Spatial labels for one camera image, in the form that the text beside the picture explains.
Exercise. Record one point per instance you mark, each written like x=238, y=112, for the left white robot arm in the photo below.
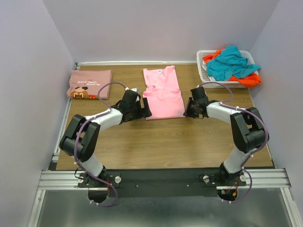
x=80, y=137

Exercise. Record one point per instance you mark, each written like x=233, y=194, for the orange t shirt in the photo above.
x=248, y=82

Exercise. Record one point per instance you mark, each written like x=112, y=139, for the aluminium rail frame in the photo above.
x=265, y=200

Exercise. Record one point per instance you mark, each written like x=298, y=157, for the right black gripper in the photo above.
x=187, y=113

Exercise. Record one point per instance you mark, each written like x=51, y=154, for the teal t shirt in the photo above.
x=228, y=63

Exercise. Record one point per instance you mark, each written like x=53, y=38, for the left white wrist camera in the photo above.
x=136, y=89

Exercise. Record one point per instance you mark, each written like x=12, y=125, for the folded dusty pink printed shirt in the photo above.
x=86, y=84

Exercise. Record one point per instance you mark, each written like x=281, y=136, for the white plastic laundry basket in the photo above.
x=202, y=68

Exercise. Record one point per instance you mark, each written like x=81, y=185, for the bright pink t shirt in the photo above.
x=163, y=93

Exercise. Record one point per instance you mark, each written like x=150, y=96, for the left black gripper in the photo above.
x=143, y=112

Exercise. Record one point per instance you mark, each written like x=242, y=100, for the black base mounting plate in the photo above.
x=176, y=182

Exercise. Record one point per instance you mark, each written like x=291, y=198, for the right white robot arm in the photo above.
x=248, y=130

